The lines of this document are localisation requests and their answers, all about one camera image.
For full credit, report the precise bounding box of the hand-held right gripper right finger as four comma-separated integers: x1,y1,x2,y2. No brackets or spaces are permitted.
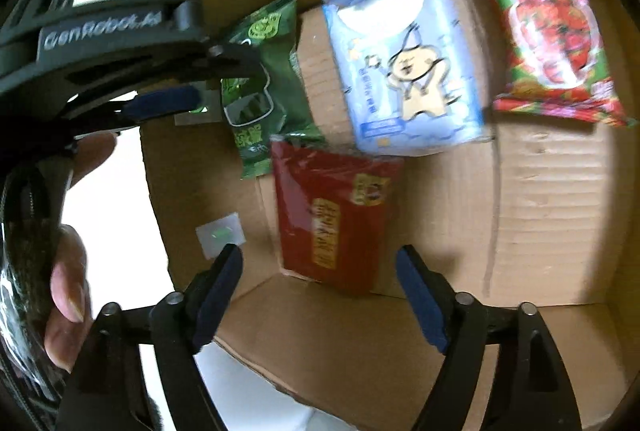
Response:
395,245,583,431

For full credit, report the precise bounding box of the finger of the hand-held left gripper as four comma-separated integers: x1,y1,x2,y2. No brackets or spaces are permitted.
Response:
67,85,201,138
165,0,274,92

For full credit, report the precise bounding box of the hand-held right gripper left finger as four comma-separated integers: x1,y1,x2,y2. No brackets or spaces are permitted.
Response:
55,243,246,431

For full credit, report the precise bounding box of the green snack packet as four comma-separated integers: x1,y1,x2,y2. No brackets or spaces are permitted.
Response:
220,0,327,182

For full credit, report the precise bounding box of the brown cardboard box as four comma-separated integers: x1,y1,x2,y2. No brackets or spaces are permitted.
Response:
139,0,638,431

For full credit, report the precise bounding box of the dark red snack packet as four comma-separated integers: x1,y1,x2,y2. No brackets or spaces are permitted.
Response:
270,138,405,297

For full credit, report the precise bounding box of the person's left hand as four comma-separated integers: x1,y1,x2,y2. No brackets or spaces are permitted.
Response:
42,131,121,367

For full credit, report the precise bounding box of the clear sticker with green dot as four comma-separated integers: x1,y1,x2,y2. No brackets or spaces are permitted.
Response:
175,84,224,127
196,225,247,260

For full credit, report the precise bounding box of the light blue tissue pack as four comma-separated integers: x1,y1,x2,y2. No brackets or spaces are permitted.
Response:
320,0,485,157

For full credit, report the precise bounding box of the red noodle packet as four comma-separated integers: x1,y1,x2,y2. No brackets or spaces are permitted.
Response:
450,0,638,128

